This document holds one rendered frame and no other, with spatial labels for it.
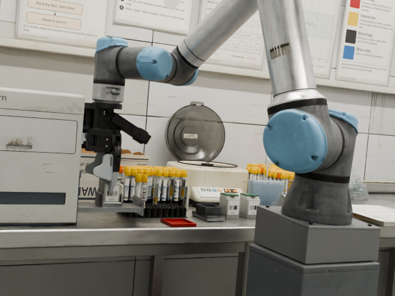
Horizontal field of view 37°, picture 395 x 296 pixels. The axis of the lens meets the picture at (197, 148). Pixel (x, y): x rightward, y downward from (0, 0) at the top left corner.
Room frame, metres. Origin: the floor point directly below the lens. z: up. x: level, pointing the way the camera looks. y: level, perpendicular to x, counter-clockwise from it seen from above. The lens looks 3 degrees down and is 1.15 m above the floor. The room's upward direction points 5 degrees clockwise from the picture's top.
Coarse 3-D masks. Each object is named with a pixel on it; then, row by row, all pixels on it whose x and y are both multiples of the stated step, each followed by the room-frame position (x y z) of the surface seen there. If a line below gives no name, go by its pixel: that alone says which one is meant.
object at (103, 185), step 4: (100, 180) 1.43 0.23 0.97; (104, 180) 1.40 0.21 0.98; (100, 184) 1.42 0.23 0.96; (104, 184) 1.40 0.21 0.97; (108, 184) 1.40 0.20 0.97; (116, 184) 1.41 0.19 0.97; (100, 188) 1.42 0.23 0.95; (104, 188) 1.39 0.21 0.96; (108, 188) 1.40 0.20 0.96; (116, 188) 1.41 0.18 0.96; (104, 192) 1.39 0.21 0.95; (108, 192) 1.40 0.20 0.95; (112, 192) 1.40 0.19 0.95; (116, 192) 1.41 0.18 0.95; (104, 196) 1.39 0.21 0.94; (108, 196) 1.40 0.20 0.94; (112, 196) 1.40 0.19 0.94; (116, 196) 1.41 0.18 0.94; (104, 200) 1.39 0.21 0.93; (108, 200) 1.40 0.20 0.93; (112, 200) 1.40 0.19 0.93; (116, 200) 1.41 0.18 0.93
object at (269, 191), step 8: (248, 184) 1.74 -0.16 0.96; (256, 184) 1.71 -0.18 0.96; (264, 184) 1.72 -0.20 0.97; (272, 184) 1.72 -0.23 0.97; (280, 184) 1.73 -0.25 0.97; (248, 192) 1.73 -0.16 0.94; (256, 192) 1.71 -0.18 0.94; (264, 192) 1.72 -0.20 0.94; (272, 192) 1.72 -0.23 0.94; (280, 192) 1.73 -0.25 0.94; (264, 200) 1.72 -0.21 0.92; (272, 200) 1.73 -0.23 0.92
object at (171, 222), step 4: (160, 220) 1.48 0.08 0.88; (164, 220) 1.46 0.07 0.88; (168, 220) 1.49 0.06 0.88; (172, 220) 1.49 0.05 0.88; (176, 220) 1.50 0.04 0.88; (180, 220) 1.50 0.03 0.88; (184, 220) 1.51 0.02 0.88; (188, 220) 1.48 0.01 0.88; (168, 224) 1.44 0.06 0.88; (172, 224) 1.42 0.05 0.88; (176, 224) 1.43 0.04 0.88; (180, 224) 1.43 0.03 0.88; (184, 224) 1.44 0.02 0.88; (188, 224) 1.44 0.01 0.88; (192, 224) 1.45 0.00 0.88
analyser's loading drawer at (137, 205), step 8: (96, 192) 1.43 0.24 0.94; (96, 200) 1.43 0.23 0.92; (120, 200) 1.41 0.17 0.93; (136, 200) 1.46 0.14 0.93; (144, 200) 1.43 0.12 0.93; (80, 208) 1.36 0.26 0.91; (88, 208) 1.37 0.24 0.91; (96, 208) 1.38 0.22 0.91; (104, 208) 1.38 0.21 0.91; (112, 208) 1.39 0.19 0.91; (120, 208) 1.40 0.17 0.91; (128, 208) 1.41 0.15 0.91; (136, 208) 1.42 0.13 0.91
